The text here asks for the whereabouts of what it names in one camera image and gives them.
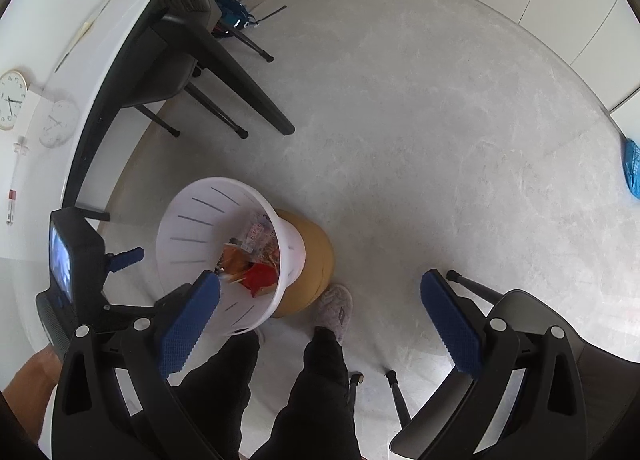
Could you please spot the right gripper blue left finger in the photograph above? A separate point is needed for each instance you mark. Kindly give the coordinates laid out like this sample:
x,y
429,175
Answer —
x,y
180,333

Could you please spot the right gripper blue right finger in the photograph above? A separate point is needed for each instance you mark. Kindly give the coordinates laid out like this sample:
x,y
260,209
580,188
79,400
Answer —
x,y
458,321

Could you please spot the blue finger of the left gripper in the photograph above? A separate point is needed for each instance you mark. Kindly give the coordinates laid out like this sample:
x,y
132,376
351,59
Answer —
x,y
120,261

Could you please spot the brown snack wrapper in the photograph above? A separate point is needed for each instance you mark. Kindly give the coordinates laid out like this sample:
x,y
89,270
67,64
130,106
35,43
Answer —
x,y
233,263

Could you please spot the red paper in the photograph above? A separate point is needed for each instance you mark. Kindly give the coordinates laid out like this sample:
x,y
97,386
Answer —
x,y
260,279

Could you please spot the clear brown plastic bag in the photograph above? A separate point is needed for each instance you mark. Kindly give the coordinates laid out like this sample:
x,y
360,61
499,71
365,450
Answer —
x,y
258,239

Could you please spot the white trash bin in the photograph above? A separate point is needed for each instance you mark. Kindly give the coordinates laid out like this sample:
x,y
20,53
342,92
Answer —
x,y
227,227

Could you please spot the person left hand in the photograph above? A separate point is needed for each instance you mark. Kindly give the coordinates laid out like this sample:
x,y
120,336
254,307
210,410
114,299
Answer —
x,y
30,390

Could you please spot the red white small box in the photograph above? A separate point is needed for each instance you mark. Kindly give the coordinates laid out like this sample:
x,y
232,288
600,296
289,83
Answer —
x,y
10,212

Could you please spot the grey slipper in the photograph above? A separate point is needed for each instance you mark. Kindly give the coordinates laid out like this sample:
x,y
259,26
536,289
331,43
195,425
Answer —
x,y
333,311

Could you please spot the brown round stool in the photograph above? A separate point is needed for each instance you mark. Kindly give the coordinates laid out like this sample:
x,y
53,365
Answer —
x,y
318,269

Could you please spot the dark grey chair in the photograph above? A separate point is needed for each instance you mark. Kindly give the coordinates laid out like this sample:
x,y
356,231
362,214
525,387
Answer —
x,y
175,38

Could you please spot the open yellow notebook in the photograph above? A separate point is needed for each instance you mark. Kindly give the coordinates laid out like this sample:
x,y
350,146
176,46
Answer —
x,y
82,31

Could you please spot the blue plastic bag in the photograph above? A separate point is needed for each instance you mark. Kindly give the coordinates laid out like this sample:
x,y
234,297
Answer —
x,y
631,167

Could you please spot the round white wall clock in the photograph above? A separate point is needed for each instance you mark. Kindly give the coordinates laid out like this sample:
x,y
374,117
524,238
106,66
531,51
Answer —
x,y
13,90

